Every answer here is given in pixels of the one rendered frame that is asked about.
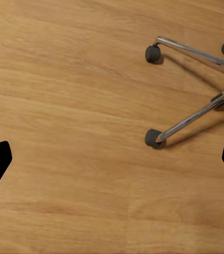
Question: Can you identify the swivel chair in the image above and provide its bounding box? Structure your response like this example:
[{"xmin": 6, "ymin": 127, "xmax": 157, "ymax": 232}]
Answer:
[{"xmin": 145, "ymin": 36, "xmax": 224, "ymax": 147}]

